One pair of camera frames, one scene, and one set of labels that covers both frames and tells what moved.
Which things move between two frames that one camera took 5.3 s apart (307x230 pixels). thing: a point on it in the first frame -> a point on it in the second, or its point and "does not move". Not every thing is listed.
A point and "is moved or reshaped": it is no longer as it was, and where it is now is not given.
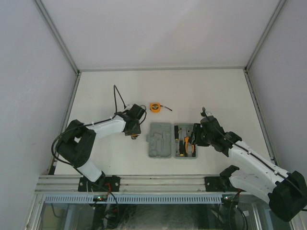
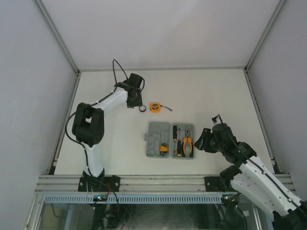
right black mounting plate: x=213 y=184 does not move
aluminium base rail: x=128 y=183 does not move
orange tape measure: x=155 y=107 does not move
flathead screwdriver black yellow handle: x=181 y=145 is moved or reshaped
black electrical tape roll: x=144 y=106 does not move
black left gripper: x=136 y=132 -> x=138 y=103
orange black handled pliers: x=185 y=142 is moved or reshaped
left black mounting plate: x=110 y=184 does not move
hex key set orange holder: x=134 y=135 -> x=163 y=148
